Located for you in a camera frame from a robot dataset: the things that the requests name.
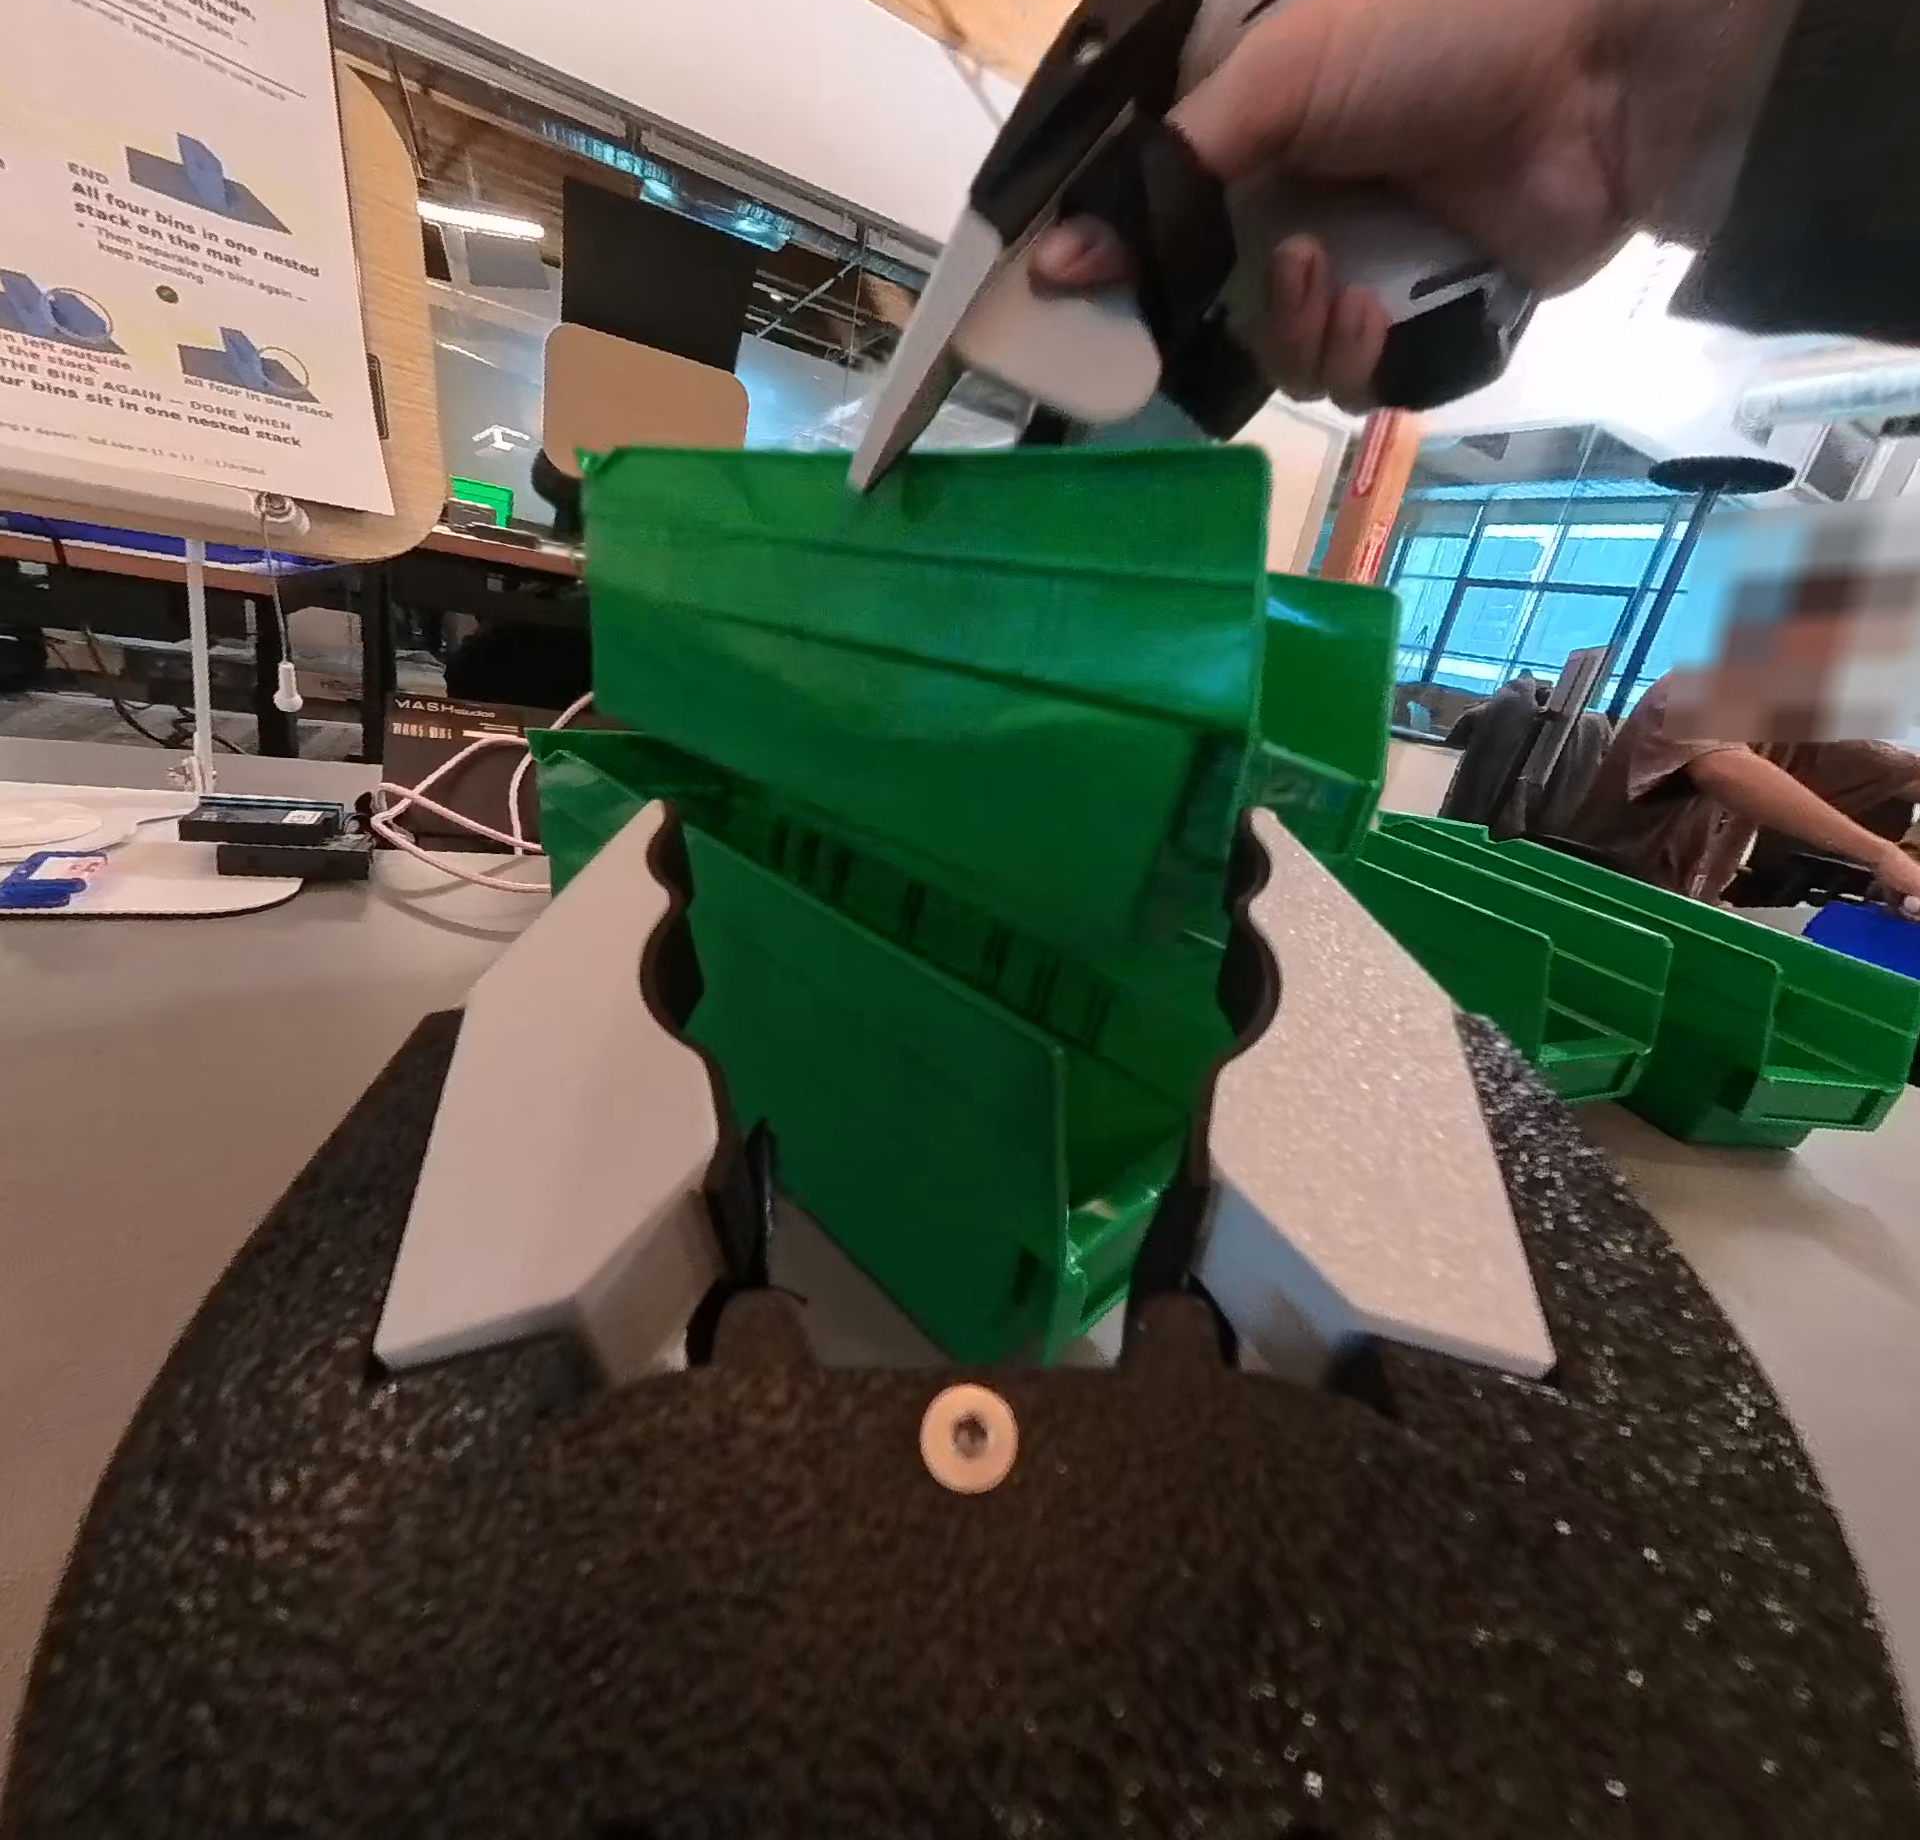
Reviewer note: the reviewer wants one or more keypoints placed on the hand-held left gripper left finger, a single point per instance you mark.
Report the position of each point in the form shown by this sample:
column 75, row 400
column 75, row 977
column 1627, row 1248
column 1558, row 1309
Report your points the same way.
column 542, row 1164

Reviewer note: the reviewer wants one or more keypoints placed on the printed instruction sheet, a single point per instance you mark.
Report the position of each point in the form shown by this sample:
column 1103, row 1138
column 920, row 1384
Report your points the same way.
column 150, row 191

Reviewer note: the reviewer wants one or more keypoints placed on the dark jacket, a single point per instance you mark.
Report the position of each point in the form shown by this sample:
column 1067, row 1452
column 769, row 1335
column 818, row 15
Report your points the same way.
column 1516, row 760

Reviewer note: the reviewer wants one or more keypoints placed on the brown office desk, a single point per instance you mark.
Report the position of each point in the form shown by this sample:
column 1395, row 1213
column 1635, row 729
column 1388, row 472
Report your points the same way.
column 511, row 550

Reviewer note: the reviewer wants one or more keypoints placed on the green plastic bin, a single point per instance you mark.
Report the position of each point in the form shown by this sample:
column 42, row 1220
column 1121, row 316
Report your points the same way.
column 1802, row 1028
column 480, row 502
column 901, row 1119
column 901, row 641
column 1500, row 955

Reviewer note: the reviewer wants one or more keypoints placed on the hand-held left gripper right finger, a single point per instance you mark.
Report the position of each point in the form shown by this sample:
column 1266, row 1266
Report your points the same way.
column 1364, row 1150

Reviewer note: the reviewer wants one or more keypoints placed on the black disc floor lamp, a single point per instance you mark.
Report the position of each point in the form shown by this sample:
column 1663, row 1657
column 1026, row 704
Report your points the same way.
column 1717, row 472

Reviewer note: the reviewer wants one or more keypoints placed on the tan rounded board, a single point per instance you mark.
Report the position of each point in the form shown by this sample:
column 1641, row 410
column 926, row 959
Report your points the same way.
column 645, row 400

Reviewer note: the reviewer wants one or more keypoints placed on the wooden post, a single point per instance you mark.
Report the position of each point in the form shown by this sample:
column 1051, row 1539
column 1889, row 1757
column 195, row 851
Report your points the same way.
column 1388, row 490

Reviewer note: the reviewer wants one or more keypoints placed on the black battery pack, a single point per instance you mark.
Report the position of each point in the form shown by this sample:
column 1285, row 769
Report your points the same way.
column 271, row 821
column 292, row 861

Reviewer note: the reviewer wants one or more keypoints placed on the white stand with base plate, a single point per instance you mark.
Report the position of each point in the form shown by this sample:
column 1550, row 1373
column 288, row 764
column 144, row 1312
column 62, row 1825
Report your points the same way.
column 150, row 895

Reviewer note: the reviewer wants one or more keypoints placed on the small blue box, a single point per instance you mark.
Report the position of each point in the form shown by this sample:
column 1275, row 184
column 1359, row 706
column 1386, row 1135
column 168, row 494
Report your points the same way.
column 46, row 879

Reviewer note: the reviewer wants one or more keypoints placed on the black printed box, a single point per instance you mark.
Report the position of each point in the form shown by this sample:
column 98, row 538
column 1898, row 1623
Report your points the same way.
column 465, row 760

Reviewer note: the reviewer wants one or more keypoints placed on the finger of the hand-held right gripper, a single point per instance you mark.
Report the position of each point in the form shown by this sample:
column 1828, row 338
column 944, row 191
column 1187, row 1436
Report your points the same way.
column 931, row 369

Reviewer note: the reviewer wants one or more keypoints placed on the white hanging dongle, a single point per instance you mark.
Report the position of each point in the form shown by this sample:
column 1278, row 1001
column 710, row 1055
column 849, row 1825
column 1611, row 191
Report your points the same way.
column 288, row 686

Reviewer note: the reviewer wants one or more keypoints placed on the black panel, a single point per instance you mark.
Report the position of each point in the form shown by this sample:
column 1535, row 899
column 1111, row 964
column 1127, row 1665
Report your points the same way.
column 652, row 265

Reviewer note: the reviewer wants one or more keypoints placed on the white round disc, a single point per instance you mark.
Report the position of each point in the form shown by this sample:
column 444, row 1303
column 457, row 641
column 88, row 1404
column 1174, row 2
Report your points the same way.
column 46, row 826

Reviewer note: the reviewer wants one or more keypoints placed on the blue plastic bin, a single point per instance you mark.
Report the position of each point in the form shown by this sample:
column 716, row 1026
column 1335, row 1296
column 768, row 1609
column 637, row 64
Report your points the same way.
column 75, row 531
column 1870, row 931

